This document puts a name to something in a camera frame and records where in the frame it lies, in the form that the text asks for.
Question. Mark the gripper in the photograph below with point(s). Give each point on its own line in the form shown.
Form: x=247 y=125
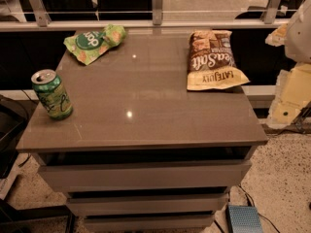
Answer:
x=299 y=36

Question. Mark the green rice chip bag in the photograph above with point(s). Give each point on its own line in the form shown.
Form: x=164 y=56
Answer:
x=89 y=46

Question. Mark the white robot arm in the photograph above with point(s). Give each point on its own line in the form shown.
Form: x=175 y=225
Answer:
x=295 y=36

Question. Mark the brown Late July chip bag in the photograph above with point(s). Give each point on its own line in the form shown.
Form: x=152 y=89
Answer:
x=211 y=61

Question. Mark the green soda can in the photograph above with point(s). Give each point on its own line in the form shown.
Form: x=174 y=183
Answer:
x=52 y=93

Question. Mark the blue box on floor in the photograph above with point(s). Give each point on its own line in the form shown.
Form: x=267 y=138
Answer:
x=243 y=219

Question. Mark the grey drawer cabinet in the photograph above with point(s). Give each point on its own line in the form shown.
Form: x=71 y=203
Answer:
x=140 y=151

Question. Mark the metal window railing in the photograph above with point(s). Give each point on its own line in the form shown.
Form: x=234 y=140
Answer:
x=155 y=12

